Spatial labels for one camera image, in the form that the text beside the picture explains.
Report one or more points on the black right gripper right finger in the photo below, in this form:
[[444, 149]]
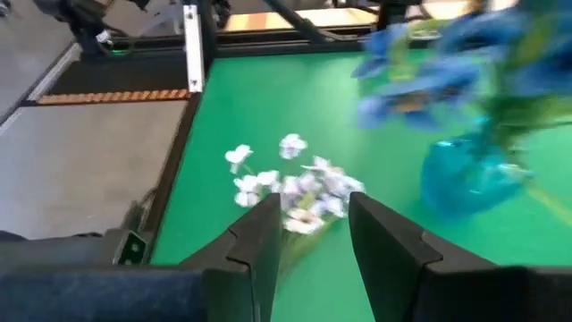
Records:
[[389, 259]]

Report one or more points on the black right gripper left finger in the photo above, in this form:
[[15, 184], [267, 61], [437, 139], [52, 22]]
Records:
[[254, 250]]

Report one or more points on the white artificial flower bunch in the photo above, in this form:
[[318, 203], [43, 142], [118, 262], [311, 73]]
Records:
[[308, 197]]

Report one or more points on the blue artificial flower bunch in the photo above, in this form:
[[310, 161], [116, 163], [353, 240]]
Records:
[[402, 85], [527, 49]]

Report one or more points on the teal glass vase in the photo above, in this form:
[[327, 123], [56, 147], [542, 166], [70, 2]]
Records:
[[465, 183]]

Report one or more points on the green table mat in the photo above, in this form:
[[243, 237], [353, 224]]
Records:
[[277, 103]]

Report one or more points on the black device with green light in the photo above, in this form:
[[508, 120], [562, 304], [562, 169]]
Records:
[[80, 18]]

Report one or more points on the black table frame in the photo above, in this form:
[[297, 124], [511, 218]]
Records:
[[187, 129]]

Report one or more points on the aluminium bracket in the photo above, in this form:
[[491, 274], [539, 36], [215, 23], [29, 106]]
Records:
[[193, 44]]

